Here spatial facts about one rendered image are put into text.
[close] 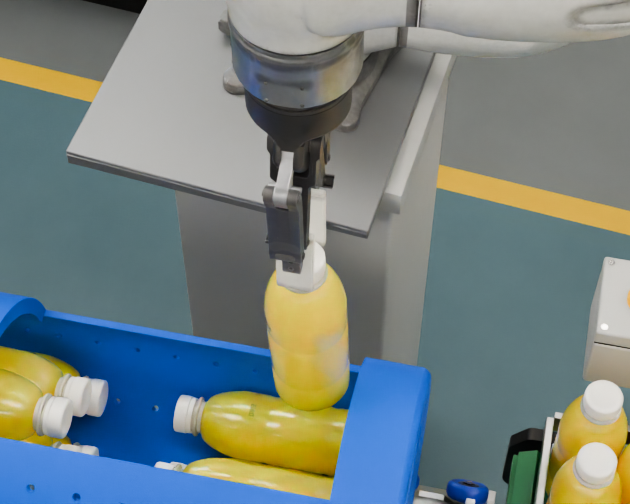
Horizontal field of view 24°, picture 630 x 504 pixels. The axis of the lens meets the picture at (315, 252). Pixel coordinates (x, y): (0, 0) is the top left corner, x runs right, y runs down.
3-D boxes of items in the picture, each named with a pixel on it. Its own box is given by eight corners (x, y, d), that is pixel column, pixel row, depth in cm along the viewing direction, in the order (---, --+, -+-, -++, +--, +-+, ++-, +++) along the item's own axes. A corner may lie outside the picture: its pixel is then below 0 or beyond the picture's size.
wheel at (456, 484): (447, 481, 154) (444, 500, 154) (490, 489, 153) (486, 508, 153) (449, 473, 158) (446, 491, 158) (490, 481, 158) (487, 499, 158)
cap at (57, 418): (53, 426, 142) (71, 429, 142) (40, 442, 138) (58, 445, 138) (56, 389, 141) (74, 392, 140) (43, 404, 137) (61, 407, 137)
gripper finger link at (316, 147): (324, 130, 104) (320, 142, 103) (318, 244, 112) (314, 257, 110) (271, 121, 104) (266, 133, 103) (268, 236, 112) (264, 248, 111)
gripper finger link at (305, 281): (314, 233, 112) (312, 240, 111) (314, 285, 117) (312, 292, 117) (276, 226, 112) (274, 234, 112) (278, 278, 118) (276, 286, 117)
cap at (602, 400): (590, 426, 147) (593, 417, 145) (576, 393, 149) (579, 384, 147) (626, 416, 147) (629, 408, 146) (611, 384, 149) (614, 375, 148)
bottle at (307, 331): (333, 337, 137) (326, 222, 122) (361, 398, 133) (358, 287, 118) (263, 362, 136) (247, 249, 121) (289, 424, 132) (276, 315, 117)
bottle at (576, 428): (557, 522, 160) (582, 442, 145) (534, 466, 164) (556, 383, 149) (616, 506, 162) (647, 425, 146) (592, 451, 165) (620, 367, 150)
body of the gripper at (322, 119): (258, 13, 102) (263, 100, 110) (229, 103, 97) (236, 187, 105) (363, 29, 101) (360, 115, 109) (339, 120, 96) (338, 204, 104)
